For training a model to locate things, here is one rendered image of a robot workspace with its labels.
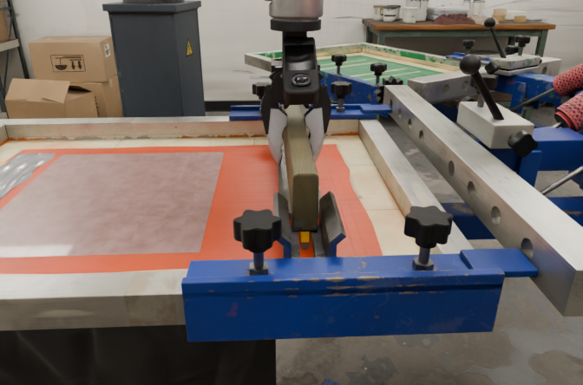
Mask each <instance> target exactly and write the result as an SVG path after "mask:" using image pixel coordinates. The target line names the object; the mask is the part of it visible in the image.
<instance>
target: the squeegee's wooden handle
mask: <svg viewBox="0 0 583 385"><path fill-rule="evenodd" d="M282 110H284V111H285V112H286V113H287V117H288V121H287V125H286V127H285V129H284V130H283V133H282V135H283V138H284V149H285V164H286V171H287V179H288V187H289V195H290V203H291V225H292V231H293V232H312V231H317V230H318V188H319V177H318V171H317V168H316V164H315V160H314V158H313V154H312V150H311V144H310V142H309V138H308V134H307V131H306V128H305V122H304V118H303V115H302V112H301V108H300V105H290V106H289V107H288V108H286V109H284V104H282Z"/></svg>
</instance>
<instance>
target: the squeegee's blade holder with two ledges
mask: <svg viewBox="0 0 583 385"><path fill-rule="evenodd" d="M281 149H282V154H283V156H282V160H281V164H280V165H278V190H279V193H280V194H281V195H282V196H283V197H285V198H286V199H287V201H288V210H289V220H292V211H291V203H290V195H289V187H288V179H287V171H286V164H285V149H284V142H283V145H282V147H281ZM321 198H322V195H321V192H320V188H318V219H319V200H320V199H321Z"/></svg>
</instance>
